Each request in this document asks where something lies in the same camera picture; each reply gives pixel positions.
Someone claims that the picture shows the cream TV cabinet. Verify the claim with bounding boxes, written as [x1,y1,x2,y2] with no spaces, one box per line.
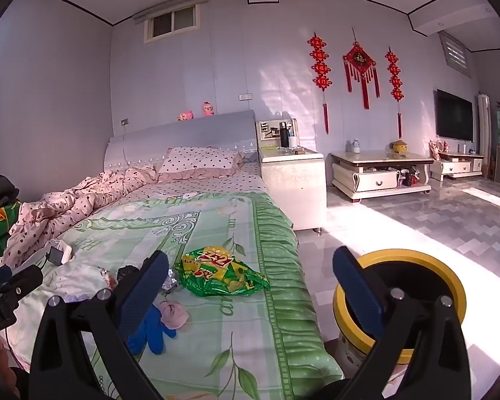
[429,151,485,182]

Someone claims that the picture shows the yellow-rimmed trash bin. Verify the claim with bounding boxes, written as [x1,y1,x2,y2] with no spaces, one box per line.
[332,249,467,384]

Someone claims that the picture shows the bed with grey headboard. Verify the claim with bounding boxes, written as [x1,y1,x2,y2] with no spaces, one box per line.
[0,110,344,400]

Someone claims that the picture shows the small wall window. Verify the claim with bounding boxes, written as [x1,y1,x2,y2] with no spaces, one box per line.
[132,0,211,44]

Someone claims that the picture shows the pink dotted pillow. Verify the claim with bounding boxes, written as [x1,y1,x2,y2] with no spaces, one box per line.
[156,147,246,182]

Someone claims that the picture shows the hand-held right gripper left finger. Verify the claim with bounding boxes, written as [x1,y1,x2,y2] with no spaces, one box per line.
[28,250,170,400]

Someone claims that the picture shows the window with grey blind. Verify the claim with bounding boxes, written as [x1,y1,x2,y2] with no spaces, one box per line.
[437,30,472,78]

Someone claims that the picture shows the green chip bag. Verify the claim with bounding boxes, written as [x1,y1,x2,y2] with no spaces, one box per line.
[175,248,271,297]

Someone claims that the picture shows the red knot string ornament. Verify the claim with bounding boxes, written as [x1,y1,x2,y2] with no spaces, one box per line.
[384,47,405,139]
[307,32,333,135]

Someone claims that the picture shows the snack wrapper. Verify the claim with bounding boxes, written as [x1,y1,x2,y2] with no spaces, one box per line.
[98,267,117,290]

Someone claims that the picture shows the white bedside cabinet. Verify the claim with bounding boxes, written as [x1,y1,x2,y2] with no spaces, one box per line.
[256,119,326,234]

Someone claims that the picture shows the silver foil wrapper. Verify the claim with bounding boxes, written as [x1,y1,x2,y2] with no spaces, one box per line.
[162,269,180,292]

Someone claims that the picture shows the small white box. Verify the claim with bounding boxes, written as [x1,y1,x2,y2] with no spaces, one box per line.
[55,239,73,263]

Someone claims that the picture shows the dotted bed sheet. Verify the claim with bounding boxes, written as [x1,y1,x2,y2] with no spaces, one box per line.
[127,162,267,201]

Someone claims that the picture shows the red diamond knot ornament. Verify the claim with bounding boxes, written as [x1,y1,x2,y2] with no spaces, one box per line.
[343,28,380,110]

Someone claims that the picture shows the black television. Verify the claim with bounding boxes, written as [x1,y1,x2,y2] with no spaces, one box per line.
[435,89,474,142]

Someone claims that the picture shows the white standing air conditioner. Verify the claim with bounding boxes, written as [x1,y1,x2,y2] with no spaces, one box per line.
[476,94,493,180]

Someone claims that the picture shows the green floral bedspread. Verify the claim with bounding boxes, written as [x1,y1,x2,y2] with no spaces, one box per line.
[6,191,344,400]

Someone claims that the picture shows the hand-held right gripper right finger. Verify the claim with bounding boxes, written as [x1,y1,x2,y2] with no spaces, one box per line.
[332,246,471,400]

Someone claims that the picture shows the cream coffee table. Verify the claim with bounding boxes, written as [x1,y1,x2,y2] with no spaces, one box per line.
[330,150,435,205]

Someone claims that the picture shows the person's left hand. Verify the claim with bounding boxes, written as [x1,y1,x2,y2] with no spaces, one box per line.
[0,335,19,388]

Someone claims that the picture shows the pink sock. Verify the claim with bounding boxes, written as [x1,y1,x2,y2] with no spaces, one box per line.
[158,300,190,329]

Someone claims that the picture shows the pink dotted duvet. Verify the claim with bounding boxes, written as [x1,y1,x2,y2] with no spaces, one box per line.
[2,166,159,271]

